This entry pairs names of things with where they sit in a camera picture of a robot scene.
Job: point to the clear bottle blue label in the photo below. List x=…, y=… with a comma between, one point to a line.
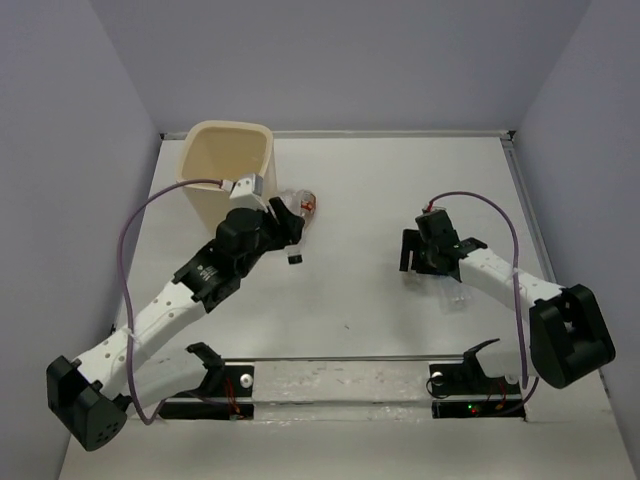
x=453, y=296

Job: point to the clear bottle red cap label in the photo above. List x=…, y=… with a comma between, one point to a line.
x=301, y=202

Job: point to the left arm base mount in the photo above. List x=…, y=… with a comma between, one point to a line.
x=224, y=393

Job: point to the clear bottle black label cap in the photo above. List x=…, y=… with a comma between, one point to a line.
x=293, y=253

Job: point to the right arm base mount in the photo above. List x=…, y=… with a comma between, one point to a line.
x=462, y=390

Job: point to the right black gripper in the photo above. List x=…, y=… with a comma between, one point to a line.
x=412, y=238

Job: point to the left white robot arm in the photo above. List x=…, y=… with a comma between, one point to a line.
x=91, y=394

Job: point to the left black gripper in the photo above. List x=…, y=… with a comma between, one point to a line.
x=289, y=228

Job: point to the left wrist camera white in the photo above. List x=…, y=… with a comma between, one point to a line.
x=245, y=193

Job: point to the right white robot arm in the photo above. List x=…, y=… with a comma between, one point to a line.
x=562, y=334

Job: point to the cream plastic bin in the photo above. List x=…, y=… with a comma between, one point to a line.
x=224, y=150

